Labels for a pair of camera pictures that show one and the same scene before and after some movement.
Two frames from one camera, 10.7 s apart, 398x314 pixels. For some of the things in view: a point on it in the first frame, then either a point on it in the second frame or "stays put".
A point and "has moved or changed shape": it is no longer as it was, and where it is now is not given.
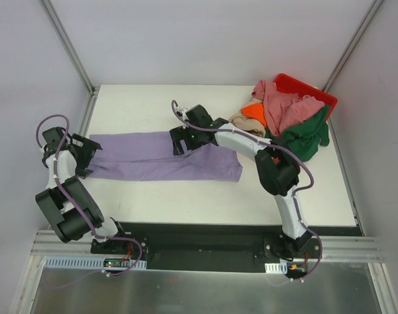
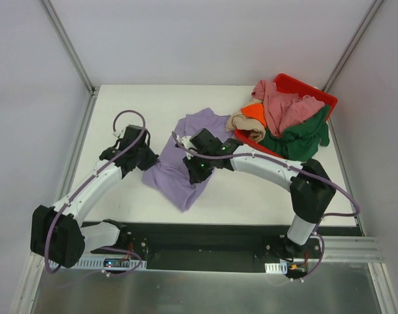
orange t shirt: x=254 y=110 stays put
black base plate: x=219 y=246 stays put
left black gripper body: x=80 y=156 -> x=146 y=157
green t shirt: x=305 y=138 stays put
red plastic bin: x=287 y=84 stays put
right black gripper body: x=180 y=140 -> x=195 y=172
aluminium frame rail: x=330 y=248 stays put
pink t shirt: x=282 y=108 stays put
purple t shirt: x=150 y=155 has moved or changed shape
